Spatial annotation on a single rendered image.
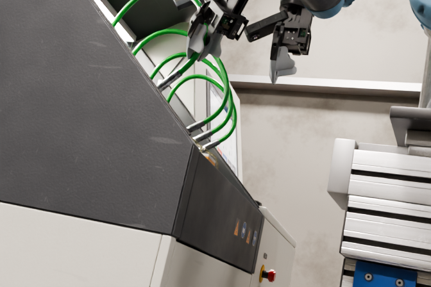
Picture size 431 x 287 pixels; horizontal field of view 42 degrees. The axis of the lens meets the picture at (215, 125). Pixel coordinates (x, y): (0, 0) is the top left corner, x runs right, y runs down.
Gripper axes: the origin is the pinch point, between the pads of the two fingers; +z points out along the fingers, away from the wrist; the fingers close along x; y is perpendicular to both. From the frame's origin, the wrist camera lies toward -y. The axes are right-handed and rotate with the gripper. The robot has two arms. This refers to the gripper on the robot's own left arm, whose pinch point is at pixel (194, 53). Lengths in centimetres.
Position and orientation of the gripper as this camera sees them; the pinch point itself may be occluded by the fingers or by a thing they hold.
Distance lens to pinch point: 129.6
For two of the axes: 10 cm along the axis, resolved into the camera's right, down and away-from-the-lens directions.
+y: 4.2, 6.2, -6.7
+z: -4.5, 7.8, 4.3
